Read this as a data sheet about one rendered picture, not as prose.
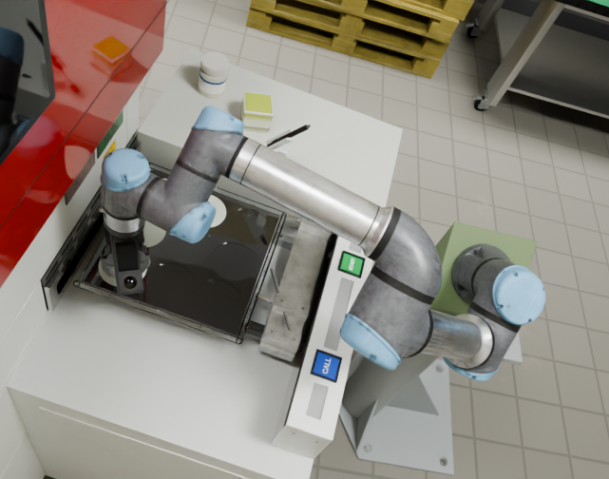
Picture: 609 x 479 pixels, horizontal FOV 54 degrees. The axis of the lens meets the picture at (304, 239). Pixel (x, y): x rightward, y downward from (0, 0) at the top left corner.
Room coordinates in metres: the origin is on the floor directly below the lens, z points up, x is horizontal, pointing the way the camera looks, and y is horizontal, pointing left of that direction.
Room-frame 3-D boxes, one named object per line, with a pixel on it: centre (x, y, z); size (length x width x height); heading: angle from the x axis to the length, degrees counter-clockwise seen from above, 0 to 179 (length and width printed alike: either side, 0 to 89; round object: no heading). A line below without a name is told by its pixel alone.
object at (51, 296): (0.68, 0.44, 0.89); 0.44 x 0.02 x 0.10; 5
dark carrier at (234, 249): (0.72, 0.23, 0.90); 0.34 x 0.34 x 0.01; 5
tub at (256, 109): (1.10, 0.24, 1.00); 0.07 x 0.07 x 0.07; 25
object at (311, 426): (0.68, -0.13, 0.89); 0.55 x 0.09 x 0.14; 5
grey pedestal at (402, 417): (1.00, -0.54, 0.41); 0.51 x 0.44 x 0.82; 104
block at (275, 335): (0.60, -0.04, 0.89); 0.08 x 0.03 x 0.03; 95
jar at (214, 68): (1.14, 0.38, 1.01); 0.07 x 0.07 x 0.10
